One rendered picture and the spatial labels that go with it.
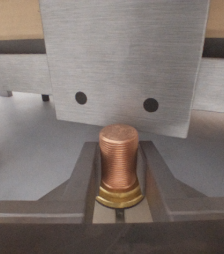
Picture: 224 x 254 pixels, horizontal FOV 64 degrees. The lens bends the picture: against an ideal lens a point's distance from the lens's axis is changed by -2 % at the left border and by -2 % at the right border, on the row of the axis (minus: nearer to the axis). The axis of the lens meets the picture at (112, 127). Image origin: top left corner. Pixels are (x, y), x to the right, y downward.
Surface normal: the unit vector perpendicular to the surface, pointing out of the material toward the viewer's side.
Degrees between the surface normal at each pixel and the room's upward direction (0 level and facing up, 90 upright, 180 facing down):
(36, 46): 90
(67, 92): 90
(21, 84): 90
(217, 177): 180
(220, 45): 90
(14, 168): 180
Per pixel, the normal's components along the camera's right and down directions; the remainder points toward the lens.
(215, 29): -0.33, 0.44
